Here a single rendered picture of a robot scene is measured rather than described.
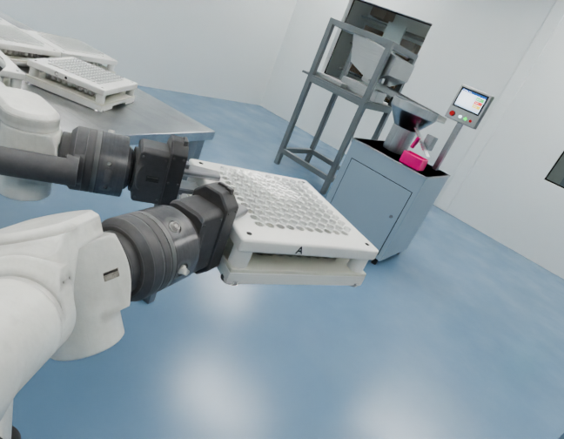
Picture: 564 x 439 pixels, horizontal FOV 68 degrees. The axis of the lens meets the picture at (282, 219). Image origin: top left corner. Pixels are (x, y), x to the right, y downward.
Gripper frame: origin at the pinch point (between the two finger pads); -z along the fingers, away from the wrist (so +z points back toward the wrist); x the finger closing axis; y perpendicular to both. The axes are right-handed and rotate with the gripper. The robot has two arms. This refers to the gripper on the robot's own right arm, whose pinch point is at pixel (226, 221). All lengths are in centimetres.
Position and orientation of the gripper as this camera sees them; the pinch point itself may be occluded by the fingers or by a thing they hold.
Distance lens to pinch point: 57.3
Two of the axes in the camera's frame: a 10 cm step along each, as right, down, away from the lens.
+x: -3.4, 8.5, 4.1
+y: 8.1, 4.8, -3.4
